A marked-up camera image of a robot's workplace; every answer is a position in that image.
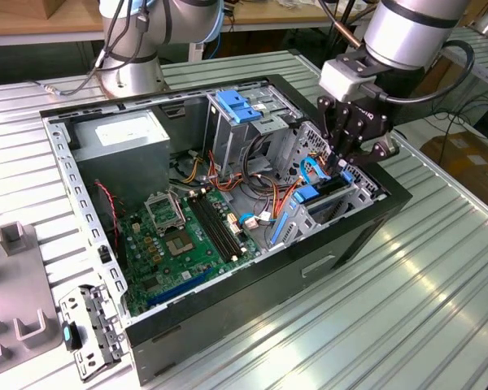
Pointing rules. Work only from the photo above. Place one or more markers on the grey metal slot bracket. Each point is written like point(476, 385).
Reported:
point(74, 302)

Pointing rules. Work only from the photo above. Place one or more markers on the grey power supply unit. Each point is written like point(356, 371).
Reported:
point(122, 170)

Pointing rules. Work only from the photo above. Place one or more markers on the blue plastic drive latch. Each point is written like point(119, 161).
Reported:
point(236, 107)

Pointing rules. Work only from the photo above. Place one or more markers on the metal CPU socket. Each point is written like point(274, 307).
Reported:
point(162, 213)

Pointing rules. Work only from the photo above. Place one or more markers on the grey parts rack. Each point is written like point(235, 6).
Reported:
point(14, 292)

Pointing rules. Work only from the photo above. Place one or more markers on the grey metal drive cage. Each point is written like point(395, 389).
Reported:
point(232, 138)

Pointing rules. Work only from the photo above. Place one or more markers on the wooden desk white frame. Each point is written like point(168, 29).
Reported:
point(81, 16)

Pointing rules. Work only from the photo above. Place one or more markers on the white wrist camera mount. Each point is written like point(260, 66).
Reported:
point(341, 79)

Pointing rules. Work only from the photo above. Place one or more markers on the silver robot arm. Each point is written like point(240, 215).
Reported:
point(410, 36)

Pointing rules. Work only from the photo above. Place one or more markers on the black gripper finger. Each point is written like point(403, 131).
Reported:
point(334, 130)
point(384, 150)

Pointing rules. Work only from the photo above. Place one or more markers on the blue expansion slot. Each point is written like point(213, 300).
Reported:
point(179, 288)

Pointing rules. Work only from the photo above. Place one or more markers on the black open PC case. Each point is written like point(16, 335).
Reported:
point(268, 292)

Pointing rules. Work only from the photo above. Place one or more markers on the square chipset chip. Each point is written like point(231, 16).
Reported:
point(179, 243)

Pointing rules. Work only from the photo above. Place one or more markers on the grey metal disk bay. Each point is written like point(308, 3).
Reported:
point(366, 191)

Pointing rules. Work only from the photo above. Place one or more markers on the green motherboard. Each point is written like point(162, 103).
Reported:
point(203, 268)

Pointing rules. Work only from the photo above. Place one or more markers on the black RAM slot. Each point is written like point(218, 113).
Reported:
point(214, 228)
point(210, 230)
point(219, 225)
point(224, 223)

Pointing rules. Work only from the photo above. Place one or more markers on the brown cardboard box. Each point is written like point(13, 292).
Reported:
point(467, 158)

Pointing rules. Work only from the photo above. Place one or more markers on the metal slat side table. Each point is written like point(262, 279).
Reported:
point(484, 57)

